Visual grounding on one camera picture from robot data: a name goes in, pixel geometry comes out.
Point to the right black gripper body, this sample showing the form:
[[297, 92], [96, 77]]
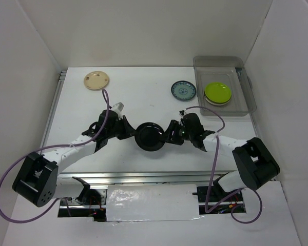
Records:
[[188, 135]]

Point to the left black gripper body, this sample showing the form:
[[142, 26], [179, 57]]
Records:
[[116, 130]]

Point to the black plate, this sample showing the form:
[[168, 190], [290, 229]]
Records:
[[148, 136]]

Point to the blue patterned plate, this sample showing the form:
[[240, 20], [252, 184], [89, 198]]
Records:
[[183, 90]]

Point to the lime green plate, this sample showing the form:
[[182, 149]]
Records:
[[218, 92]]

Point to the cream plate with flowers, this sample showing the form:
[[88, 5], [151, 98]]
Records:
[[96, 80]]

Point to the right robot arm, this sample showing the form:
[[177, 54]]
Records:
[[255, 164]]

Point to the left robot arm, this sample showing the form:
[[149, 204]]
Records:
[[37, 178]]

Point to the clear plastic bin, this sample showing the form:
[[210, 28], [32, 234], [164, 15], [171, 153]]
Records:
[[230, 71]]

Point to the white foil covered panel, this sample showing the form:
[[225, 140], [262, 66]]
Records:
[[152, 203]]

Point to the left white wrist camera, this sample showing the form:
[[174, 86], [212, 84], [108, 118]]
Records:
[[118, 107]]

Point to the aluminium table frame rail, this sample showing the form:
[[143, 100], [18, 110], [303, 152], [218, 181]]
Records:
[[145, 93]]

